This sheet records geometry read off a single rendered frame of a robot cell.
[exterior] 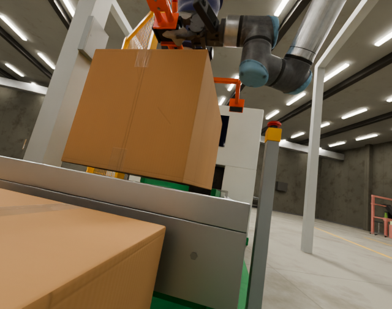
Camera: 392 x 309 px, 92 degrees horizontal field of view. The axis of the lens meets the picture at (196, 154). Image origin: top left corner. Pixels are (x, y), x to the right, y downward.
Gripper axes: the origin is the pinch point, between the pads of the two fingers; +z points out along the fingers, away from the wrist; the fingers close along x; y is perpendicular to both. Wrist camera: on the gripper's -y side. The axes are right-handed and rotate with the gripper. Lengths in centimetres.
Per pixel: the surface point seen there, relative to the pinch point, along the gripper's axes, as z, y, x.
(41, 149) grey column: 99, 57, -46
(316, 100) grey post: -160, 271, 131
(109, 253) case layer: -18, -34, -61
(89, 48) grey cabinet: 90, 60, 37
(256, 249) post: -47, 45, -76
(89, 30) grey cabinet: 90, 56, 49
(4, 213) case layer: 0, -31, -61
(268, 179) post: -49, 45, -43
